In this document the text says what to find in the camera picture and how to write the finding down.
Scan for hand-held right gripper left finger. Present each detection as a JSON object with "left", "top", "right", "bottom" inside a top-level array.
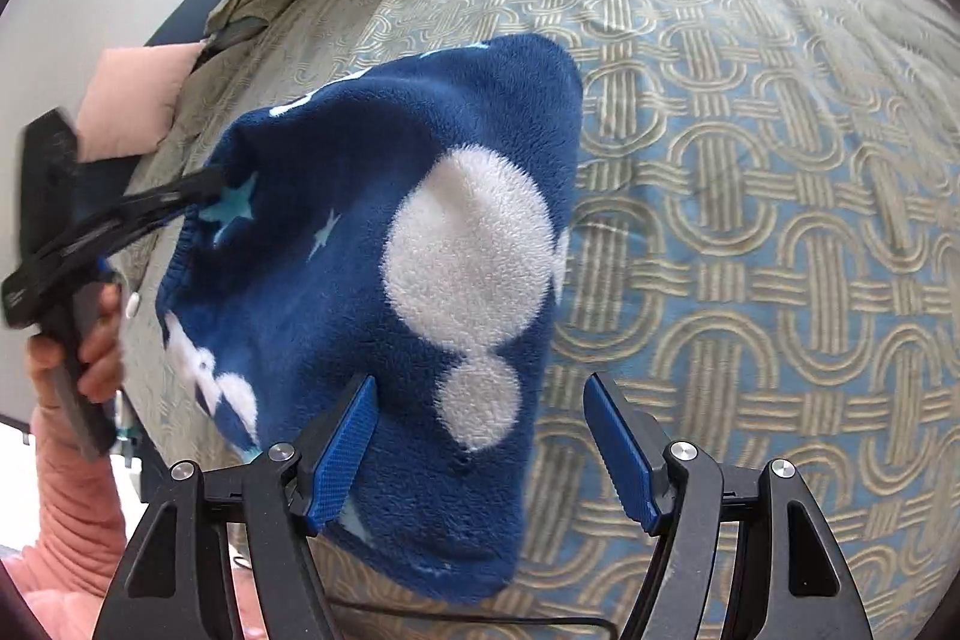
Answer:
[{"left": 94, "top": 374, "right": 378, "bottom": 640}]

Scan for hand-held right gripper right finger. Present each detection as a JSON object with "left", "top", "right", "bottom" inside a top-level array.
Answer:
[{"left": 583, "top": 373, "right": 875, "bottom": 640}]

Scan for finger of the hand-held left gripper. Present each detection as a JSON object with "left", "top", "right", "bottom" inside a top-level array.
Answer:
[
  {"left": 67, "top": 191, "right": 215, "bottom": 259},
  {"left": 112, "top": 170, "right": 227, "bottom": 218}
]

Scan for blue fleece pants white print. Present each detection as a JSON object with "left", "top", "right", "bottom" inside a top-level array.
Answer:
[{"left": 154, "top": 32, "right": 584, "bottom": 605}]

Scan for person's left hand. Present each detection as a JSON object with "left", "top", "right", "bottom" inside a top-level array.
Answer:
[{"left": 28, "top": 284, "right": 125, "bottom": 413}]

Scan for pink pillow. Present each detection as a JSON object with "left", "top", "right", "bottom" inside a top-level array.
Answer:
[{"left": 75, "top": 46, "right": 203, "bottom": 163}]

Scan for dark blue headboard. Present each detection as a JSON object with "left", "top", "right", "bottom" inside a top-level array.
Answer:
[{"left": 146, "top": 0, "right": 267, "bottom": 49}]

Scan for patterned grey-blue bedspread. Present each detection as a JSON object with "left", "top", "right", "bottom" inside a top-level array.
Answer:
[{"left": 120, "top": 0, "right": 960, "bottom": 640}]

